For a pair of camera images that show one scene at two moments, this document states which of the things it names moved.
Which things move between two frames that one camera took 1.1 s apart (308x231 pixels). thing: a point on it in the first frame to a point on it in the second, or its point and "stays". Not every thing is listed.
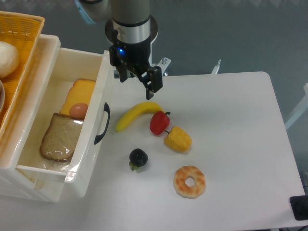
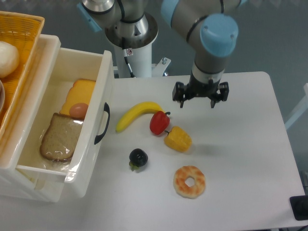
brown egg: x=78 y=110 stays
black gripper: x=135 y=57 to x=196 y=89
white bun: x=9 y=59 stays
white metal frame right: x=301 y=109 stays
